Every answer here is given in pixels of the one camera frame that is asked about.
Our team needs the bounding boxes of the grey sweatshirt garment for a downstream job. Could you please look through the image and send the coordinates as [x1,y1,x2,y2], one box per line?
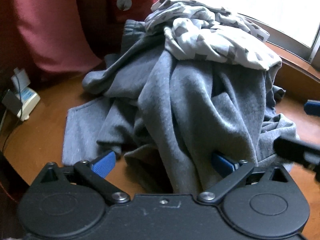
[62,20,297,194]

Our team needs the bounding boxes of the white patterned pyjama pants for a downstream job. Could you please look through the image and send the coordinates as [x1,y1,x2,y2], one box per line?
[145,0,282,70]

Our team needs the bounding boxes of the white power strip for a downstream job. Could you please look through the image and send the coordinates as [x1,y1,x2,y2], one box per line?
[1,68,40,121]

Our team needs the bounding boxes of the dark red curtain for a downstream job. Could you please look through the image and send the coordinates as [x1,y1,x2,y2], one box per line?
[1,0,155,83]

